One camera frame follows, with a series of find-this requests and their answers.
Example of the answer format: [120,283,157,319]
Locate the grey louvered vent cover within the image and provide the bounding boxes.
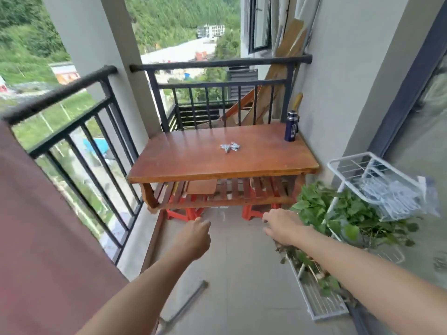
[226,66,259,100]

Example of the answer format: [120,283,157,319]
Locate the clear bag of hangers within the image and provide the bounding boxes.
[359,169,440,222]

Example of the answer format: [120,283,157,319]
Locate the person's left forearm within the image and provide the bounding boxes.
[75,246,193,335]

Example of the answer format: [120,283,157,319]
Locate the person's left hand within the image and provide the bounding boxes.
[171,216,212,264]

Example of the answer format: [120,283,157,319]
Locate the pink patterned bed sheet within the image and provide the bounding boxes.
[0,120,130,335]

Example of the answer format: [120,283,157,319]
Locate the leafy green potted plant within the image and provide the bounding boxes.
[279,181,420,299]

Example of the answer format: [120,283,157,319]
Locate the leaning wooden planks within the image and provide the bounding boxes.
[220,19,308,128]

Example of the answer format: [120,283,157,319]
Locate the blue roof canopy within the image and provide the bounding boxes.
[83,137,109,156]

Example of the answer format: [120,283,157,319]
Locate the brown wooden table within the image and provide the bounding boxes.
[126,121,320,215]

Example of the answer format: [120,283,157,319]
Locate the white wire plant rack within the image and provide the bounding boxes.
[284,151,425,322]

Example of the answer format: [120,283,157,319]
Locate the black metal balcony railing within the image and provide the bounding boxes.
[0,65,144,266]
[129,54,313,133]

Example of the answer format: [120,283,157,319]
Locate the red plastic stool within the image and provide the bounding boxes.
[241,204,282,221]

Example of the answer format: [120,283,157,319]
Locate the grey metal pipe drying rack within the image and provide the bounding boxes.
[156,281,209,335]

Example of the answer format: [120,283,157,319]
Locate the dark framed window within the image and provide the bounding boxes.
[246,0,273,54]

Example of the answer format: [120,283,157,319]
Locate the person's right forearm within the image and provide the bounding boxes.
[284,226,447,335]

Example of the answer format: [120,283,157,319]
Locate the person's right hand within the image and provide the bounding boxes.
[262,208,308,247]

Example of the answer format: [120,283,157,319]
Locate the dark blue thermos bottle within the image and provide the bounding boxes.
[284,109,300,142]

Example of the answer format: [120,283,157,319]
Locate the grey framed sliding glass door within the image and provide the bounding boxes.
[349,0,447,335]

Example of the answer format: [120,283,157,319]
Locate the small wooden board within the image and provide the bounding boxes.
[187,179,217,195]

